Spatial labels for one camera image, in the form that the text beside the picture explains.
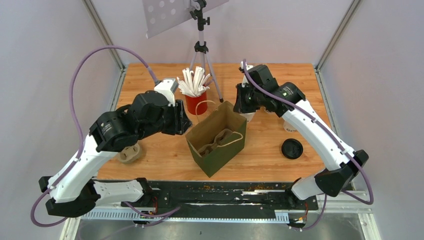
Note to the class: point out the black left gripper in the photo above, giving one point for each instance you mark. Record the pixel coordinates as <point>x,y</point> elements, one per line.
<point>181,122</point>

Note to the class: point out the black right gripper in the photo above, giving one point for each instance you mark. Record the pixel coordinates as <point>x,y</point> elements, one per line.
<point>239,106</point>

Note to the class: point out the cardboard cup carrier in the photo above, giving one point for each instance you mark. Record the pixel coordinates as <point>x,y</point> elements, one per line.
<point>218,142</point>

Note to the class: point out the green paper bag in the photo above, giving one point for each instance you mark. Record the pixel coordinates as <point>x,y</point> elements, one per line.
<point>204,132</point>

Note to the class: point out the white paper cup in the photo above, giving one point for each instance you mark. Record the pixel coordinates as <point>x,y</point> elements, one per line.
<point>288,127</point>
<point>268,111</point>

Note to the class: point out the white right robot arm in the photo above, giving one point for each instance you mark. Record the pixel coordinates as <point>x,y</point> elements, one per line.
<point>259,89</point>

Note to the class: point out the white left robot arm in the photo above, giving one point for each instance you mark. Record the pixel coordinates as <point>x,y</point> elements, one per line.
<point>74,192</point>

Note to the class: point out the stack of white paper cups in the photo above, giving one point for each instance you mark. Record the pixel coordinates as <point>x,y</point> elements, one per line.
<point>248,116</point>

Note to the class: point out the red straw holder cup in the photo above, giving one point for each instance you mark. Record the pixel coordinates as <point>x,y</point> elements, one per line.
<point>196,104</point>

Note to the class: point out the white wrapped straws bundle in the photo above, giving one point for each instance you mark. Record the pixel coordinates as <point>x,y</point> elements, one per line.
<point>194,82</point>

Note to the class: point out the cardboard cup carrier tray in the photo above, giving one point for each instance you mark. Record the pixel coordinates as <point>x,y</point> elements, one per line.
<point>131,154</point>

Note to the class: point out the black lid stack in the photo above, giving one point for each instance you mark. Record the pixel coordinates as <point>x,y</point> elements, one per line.
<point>292,148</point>

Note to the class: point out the white tripod stand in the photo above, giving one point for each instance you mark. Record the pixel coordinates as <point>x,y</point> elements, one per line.
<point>203,49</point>

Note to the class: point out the white perforated board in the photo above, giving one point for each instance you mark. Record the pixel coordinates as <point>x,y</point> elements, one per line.
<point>162,15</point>

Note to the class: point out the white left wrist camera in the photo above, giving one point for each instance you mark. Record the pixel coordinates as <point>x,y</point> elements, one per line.
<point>168,87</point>

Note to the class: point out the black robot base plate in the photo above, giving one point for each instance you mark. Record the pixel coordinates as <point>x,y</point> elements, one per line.
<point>223,200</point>

